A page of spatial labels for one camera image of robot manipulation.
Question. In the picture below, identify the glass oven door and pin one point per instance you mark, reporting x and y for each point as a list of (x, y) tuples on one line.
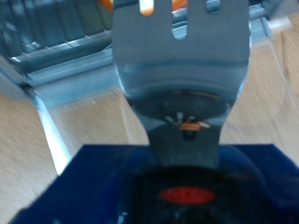
[(93, 124)]

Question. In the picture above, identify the silver toaster oven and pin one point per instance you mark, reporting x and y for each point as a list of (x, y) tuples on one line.
[(68, 62)]

